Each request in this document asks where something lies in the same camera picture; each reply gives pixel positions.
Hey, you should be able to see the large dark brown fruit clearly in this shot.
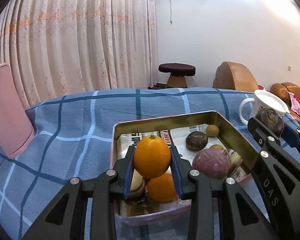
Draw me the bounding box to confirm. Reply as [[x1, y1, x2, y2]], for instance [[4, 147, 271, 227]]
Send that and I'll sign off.
[[256, 107, 285, 137]]

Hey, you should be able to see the cut sweet potato piece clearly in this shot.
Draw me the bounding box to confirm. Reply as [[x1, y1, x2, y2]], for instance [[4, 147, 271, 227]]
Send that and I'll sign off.
[[228, 151, 243, 176]]

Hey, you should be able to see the round purple fruit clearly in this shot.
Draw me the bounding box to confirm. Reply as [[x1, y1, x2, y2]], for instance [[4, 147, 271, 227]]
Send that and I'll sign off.
[[192, 148, 230, 180]]

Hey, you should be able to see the small yellow-brown fruit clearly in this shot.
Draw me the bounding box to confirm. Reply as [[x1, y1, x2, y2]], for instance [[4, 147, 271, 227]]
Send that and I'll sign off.
[[205, 125, 219, 138]]

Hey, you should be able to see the orange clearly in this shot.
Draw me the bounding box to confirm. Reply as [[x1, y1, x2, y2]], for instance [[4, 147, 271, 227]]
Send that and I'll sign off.
[[210, 144, 224, 151], [147, 173, 178, 203]]

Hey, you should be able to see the small dark fruit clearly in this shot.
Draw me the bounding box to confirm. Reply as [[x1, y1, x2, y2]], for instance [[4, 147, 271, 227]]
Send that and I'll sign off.
[[185, 131, 208, 152]]

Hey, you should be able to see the small oval orange kumquat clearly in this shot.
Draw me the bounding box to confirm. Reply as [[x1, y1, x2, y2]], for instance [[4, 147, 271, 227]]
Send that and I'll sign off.
[[133, 134, 171, 179]]

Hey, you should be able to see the white printed mug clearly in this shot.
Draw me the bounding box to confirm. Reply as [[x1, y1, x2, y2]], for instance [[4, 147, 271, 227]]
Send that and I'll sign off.
[[238, 89, 290, 126]]

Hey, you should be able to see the brown leather sofa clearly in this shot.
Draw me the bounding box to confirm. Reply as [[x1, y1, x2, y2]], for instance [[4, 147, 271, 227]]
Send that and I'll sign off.
[[270, 82, 300, 125]]

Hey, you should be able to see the pink metal tin box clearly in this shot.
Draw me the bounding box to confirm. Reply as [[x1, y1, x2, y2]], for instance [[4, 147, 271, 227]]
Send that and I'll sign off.
[[110, 111, 257, 226]]

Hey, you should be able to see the brown leather armchair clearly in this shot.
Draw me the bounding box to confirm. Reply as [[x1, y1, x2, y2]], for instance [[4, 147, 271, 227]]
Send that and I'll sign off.
[[213, 61, 258, 92]]

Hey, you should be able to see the blue plaid tablecloth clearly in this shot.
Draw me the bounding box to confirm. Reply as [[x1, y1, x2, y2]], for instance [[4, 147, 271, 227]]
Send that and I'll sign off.
[[0, 87, 300, 240]]

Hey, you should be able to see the dark round stool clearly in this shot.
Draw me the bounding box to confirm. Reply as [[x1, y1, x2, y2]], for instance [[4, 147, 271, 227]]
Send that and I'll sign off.
[[158, 63, 196, 88]]

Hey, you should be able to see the pink cylindrical appliance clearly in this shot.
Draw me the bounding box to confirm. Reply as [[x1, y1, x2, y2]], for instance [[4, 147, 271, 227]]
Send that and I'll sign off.
[[0, 63, 34, 159]]

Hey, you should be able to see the floral pink curtain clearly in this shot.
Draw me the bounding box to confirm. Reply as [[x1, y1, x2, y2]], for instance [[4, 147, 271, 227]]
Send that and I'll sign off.
[[0, 0, 158, 108]]

